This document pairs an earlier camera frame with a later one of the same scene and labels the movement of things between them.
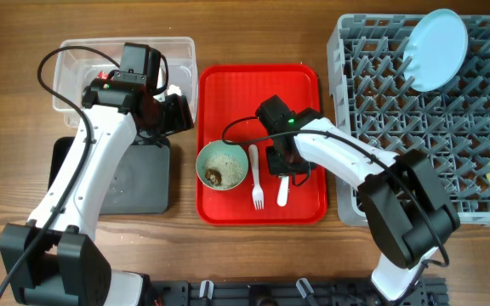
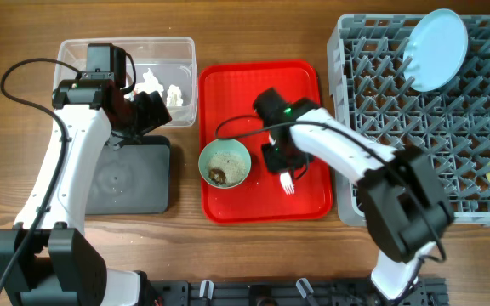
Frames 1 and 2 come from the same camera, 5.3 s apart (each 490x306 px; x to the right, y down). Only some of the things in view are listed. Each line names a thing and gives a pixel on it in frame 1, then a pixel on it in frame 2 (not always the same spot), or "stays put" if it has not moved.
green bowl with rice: [221, 167] stays put
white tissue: [173, 90] stays put
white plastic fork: [258, 194] -> [287, 183]
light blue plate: [435, 50] stays put
